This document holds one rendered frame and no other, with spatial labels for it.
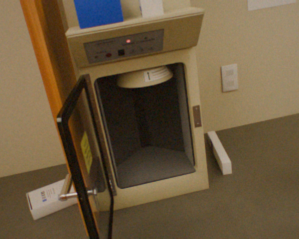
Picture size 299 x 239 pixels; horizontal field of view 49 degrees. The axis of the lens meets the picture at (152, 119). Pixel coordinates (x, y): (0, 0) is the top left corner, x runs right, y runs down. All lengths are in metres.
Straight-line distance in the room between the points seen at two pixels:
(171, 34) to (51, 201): 0.66
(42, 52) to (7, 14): 0.56
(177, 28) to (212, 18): 0.59
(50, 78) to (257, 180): 0.72
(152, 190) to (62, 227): 0.30
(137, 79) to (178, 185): 0.37
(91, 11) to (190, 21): 0.23
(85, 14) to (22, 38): 0.60
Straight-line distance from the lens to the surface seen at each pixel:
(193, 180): 1.07
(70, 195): 0.71
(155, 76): 0.94
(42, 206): 1.14
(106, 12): 0.77
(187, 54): 0.92
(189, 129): 1.02
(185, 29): 0.82
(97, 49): 0.81
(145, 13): 0.80
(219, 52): 1.42
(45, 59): 0.80
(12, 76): 1.37
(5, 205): 1.30
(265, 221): 0.98
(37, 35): 0.80
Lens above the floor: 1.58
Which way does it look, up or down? 22 degrees down
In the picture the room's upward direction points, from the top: 9 degrees counter-clockwise
